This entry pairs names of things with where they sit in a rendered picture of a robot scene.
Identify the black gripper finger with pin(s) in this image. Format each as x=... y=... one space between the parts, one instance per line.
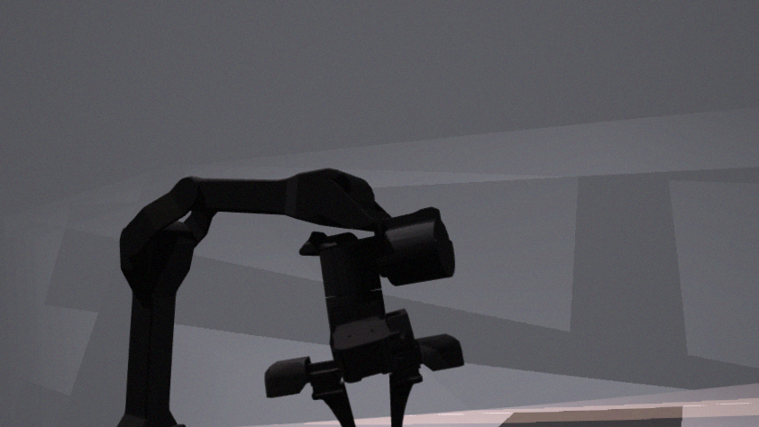
x=338 y=401
x=399 y=393

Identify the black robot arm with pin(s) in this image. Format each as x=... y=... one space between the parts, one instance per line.
x=156 y=252

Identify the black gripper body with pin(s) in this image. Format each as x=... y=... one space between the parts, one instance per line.
x=289 y=377

